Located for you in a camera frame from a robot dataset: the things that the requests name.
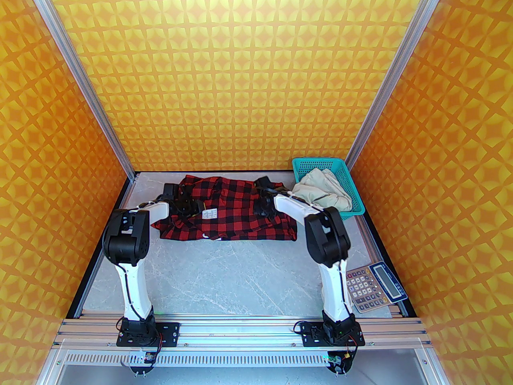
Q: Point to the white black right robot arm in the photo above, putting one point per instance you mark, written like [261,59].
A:
[332,291]

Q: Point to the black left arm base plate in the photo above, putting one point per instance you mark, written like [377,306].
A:
[170,333]

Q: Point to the aluminium frame post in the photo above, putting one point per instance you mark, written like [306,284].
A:
[82,78]
[390,78]

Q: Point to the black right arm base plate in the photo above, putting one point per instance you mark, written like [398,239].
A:
[310,333]

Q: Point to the teal plastic basket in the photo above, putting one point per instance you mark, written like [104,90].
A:
[356,199]

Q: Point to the grey desk calculator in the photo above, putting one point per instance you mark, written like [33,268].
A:
[372,289]

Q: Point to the aluminium mounting rail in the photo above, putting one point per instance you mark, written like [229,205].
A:
[240,327]

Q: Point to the red black plaid shirt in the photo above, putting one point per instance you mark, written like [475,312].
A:
[240,223]

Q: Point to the small electronics board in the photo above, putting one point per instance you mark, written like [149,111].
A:
[336,361]
[146,358]

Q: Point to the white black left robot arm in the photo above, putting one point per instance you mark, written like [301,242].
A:
[132,291]

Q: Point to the perforated metal strip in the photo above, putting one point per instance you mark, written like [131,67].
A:
[240,360]

